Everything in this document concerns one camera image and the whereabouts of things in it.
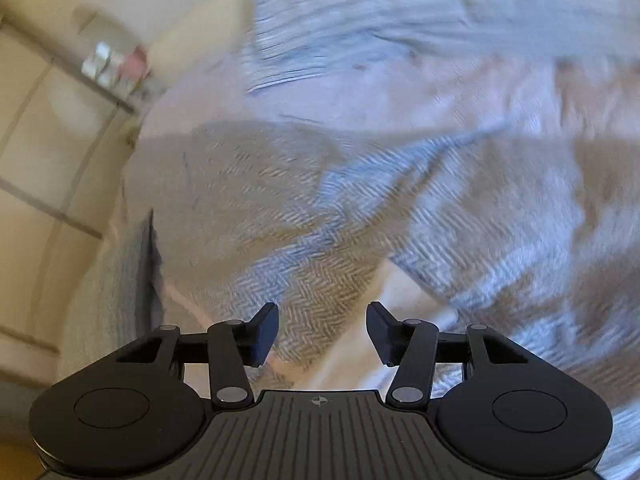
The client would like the cream padded headboard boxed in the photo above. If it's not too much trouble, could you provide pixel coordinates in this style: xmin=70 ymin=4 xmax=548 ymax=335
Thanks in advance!
xmin=148 ymin=0 xmax=253 ymax=90

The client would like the pink bed sheet duvet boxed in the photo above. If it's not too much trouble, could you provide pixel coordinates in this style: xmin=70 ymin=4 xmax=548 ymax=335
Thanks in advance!
xmin=98 ymin=49 xmax=640 ymax=480

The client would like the cream wardrobe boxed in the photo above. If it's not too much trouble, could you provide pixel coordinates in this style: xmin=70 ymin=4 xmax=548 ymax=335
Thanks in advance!
xmin=1 ymin=23 xmax=137 ymax=386

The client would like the grey herringbone blanket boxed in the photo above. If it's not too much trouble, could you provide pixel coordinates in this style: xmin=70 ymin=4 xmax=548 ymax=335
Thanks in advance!
xmin=125 ymin=122 xmax=639 ymax=405

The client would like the large blue striped pillow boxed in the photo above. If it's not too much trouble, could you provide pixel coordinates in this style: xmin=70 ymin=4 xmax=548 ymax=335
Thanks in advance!
xmin=241 ymin=0 xmax=639 ymax=92

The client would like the small grey checked pillow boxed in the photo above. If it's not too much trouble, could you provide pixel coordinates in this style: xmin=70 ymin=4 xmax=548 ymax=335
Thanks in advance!
xmin=55 ymin=211 xmax=157 ymax=382

